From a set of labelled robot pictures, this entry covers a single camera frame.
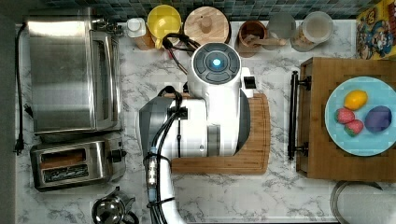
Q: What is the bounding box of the red strawberry upper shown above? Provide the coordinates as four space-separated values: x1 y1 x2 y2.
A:
335 108 355 124

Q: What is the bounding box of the round wooden lid canister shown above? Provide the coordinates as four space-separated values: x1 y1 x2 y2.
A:
183 7 232 45

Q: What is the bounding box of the grey lidded jar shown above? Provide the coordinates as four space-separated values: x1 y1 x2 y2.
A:
264 13 296 50

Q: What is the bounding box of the brown wooden mortar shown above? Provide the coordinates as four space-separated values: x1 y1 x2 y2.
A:
234 21 287 58

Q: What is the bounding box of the light blue plate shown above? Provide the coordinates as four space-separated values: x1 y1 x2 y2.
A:
324 77 396 157

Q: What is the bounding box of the red strawberry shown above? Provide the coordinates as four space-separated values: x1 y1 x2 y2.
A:
335 108 355 124
344 119 364 137

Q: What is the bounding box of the cereal box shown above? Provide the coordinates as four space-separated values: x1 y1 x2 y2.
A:
356 0 396 60

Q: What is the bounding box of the wooden drawer box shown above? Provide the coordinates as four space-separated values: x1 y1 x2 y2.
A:
288 57 396 182

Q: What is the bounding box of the stainless steel toaster oven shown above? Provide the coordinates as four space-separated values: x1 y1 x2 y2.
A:
27 7 122 134

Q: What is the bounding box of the yellow lemon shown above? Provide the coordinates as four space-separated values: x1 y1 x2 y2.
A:
344 90 368 110

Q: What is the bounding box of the red strawberry lower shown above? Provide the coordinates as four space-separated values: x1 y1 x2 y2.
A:
344 119 364 137

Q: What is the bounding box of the toast slice in toaster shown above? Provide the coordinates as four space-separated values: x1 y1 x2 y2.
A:
39 152 84 169

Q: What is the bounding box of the glass jar white lid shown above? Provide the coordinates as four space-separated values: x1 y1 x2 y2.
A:
290 11 333 52

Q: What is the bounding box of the black power cord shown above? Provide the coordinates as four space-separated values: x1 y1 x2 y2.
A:
12 21 35 156

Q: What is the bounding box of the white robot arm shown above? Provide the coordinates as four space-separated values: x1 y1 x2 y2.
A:
136 43 252 224

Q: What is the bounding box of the yellow cup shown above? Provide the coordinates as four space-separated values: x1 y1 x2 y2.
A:
147 5 181 49

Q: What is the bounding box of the black toaster lever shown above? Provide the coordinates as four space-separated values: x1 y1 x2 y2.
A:
107 149 127 162

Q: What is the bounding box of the stainless steel two-slot toaster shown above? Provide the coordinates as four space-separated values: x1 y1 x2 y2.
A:
30 133 126 192

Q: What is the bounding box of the white-capped spice bottle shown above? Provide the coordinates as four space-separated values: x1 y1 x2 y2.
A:
126 18 155 50

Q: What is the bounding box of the steel pot with lid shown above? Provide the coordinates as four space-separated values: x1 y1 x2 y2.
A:
92 187 139 224

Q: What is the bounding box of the bamboo cutting board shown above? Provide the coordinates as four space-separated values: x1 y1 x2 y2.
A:
171 93 271 175

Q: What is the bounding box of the purple plum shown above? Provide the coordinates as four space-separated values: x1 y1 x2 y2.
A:
364 105 392 133

